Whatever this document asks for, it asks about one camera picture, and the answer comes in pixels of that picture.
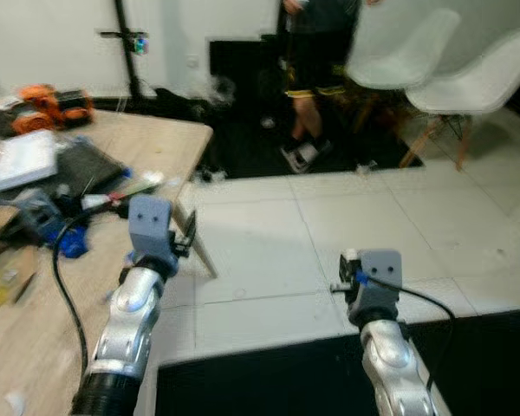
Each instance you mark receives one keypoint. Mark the small blue object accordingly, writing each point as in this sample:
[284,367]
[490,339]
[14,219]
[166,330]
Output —
[71,244]

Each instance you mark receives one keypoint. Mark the dark carpet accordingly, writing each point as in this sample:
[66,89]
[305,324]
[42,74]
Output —
[251,143]

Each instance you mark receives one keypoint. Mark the black flat pad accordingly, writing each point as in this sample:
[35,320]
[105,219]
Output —
[82,169]

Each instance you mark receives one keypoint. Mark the black floor mat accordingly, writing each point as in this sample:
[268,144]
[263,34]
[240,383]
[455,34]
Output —
[269,386]
[494,364]

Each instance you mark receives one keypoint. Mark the grey and blue device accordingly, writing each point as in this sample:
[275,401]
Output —
[33,217]

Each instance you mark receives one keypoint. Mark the black box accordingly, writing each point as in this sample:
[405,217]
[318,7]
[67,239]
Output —
[243,69]

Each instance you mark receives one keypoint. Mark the white flat box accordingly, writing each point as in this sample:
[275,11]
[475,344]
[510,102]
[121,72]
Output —
[19,160]

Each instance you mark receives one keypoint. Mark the light wooden table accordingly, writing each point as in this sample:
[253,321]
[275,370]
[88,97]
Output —
[35,347]

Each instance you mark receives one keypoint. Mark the orange and black power tool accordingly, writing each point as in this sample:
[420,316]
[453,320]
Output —
[52,104]

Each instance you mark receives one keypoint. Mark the black tripod pole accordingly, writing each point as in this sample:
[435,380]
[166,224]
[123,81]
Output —
[126,52]

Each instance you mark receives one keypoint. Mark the person in black shorts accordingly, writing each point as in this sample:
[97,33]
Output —
[316,61]

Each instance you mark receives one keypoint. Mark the white shell chair wooden legs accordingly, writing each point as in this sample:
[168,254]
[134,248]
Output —
[399,48]
[477,87]

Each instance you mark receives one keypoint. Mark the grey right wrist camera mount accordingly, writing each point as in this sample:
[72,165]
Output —
[381,269]

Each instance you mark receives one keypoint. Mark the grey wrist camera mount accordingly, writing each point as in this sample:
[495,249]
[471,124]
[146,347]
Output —
[381,269]
[150,221]

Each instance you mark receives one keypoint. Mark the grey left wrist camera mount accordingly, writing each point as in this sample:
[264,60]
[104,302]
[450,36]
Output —
[150,221]

